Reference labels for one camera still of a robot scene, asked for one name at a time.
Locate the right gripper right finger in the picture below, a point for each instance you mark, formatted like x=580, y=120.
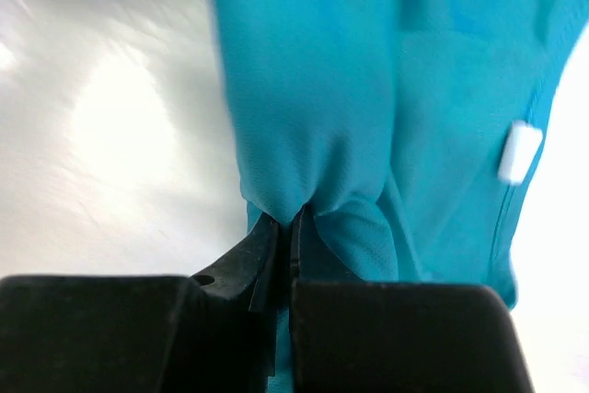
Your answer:
x=310, y=258

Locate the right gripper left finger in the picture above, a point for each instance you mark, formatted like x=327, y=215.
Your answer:
x=241, y=299

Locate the teal t-shirt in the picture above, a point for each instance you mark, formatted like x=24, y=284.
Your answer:
x=388, y=120

